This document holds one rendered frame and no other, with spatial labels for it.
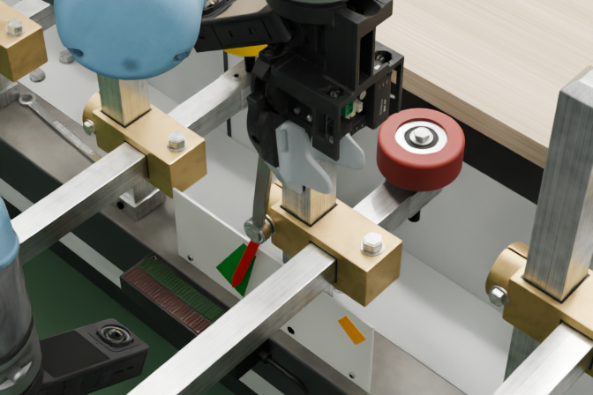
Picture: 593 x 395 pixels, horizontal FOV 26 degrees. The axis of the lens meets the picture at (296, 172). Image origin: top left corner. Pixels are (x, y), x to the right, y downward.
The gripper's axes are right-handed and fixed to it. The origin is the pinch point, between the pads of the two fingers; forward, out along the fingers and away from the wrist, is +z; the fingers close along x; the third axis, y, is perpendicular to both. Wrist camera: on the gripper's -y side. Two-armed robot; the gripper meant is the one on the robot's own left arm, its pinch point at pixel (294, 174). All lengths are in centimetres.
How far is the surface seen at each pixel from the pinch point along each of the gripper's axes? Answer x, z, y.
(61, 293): 25, 100, -78
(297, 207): 6.0, 12.2, -5.1
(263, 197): 1.0, 6.5, -4.5
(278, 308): -2.1, 14.5, 0.1
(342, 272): 5.3, 15.6, 0.9
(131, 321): 29, 100, -64
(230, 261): 5.3, 25.3, -13.4
